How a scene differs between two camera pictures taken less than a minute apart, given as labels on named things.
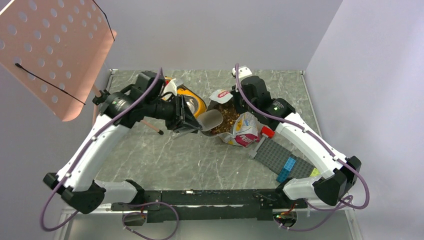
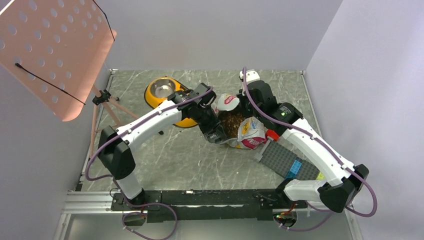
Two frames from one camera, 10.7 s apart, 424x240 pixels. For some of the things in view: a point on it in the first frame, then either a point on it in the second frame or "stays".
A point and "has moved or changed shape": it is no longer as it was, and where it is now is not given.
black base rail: (210, 205) stays
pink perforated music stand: (57, 49) stays
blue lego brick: (284, 172) to (294, 169)
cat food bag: (236, 129) has moved or changed shape
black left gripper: (180, 121) to (212, 134)
